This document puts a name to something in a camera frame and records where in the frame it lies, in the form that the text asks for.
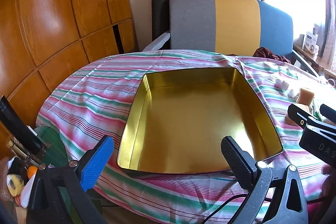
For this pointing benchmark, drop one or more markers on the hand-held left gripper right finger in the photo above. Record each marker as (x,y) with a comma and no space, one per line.
(237,161)

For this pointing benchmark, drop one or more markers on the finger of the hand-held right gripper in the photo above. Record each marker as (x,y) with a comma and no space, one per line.
(329,113)
(299,115)

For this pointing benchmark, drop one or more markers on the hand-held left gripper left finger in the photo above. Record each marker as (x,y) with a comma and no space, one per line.
(97,161)

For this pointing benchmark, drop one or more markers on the peach coloured block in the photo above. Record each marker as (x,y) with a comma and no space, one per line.
(292,117)

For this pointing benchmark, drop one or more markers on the gold square tin box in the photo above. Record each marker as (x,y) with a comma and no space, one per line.
(199,121)

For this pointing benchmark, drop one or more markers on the person's right hand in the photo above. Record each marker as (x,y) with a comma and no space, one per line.
(330,180)

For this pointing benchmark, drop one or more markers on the amber block packet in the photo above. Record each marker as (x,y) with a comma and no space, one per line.
(305,95)

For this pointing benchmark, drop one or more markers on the white cotton ball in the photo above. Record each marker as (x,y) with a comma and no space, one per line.
(281,83)

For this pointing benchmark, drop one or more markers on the green translucent lid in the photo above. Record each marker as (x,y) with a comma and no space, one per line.
(56,145)

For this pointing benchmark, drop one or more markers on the wooden desk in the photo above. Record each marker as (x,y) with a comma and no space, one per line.
(315,61)

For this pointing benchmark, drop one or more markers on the striped tablecloth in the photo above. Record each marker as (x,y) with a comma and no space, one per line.
(86,98)

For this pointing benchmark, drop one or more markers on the orange ball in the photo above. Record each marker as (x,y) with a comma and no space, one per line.
(32,171)

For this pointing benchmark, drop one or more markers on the dark red cloth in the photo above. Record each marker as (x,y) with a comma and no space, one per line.
(270,54)

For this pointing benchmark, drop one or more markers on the white product box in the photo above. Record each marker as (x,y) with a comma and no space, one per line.
(309,43)

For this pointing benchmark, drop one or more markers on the brass metal fitting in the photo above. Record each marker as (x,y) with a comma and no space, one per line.
(21,151)

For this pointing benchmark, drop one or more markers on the patterned curtain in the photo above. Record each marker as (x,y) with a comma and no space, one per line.
(331,29)

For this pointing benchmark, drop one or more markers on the yellow thread roll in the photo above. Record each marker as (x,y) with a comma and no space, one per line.
(14,184)

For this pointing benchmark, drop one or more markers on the black cylinder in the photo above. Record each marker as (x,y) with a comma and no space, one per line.
(18,124)

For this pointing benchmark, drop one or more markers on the grey yellow blue chair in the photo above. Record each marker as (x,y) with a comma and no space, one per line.
(236,22)

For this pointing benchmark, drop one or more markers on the white foam piece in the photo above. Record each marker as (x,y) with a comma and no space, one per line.
(157,43)

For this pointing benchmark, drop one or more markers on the wooden wardrobe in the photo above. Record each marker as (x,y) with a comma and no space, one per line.
(52,16)

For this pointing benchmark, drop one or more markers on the black rolled mat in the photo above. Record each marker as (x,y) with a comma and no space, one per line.
(160,11)

